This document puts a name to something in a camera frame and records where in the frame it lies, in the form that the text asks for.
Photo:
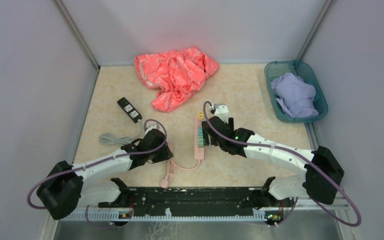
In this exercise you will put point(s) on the green plug adapter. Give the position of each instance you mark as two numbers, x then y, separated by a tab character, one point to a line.
200	138
200	144

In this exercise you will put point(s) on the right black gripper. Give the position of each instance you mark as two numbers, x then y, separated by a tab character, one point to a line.
207	139

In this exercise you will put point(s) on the pink power strip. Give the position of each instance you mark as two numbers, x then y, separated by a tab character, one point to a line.
199	151

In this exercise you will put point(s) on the teal plastic basket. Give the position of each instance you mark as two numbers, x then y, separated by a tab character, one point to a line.
275	69

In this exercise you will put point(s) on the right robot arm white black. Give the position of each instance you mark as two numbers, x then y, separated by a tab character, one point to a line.
317	173

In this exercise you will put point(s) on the black power strip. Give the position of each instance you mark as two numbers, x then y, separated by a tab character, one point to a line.
130	110

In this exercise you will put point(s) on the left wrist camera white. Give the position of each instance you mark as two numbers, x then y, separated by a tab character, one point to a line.
151	127

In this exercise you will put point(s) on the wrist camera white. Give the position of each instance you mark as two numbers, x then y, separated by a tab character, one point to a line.
221	111
151	127

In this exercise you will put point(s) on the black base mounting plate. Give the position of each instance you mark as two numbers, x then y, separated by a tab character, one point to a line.
196	202

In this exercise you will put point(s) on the pink crumpled cloth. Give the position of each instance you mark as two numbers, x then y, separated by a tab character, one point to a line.
178	74

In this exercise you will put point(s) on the white slotted cable duct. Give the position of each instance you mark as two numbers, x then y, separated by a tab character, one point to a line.
115	215

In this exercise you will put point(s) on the yellow plug adapter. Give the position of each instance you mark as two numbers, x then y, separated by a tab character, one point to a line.
200	115

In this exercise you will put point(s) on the lavender cloth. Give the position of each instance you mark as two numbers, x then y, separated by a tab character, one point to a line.
295	97

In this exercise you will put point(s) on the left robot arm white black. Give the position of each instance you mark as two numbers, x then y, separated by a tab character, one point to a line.
94	183

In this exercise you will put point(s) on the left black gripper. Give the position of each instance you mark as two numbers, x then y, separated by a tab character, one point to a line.
166	154

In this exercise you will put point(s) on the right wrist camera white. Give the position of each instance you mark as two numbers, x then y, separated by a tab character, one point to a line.
221	111

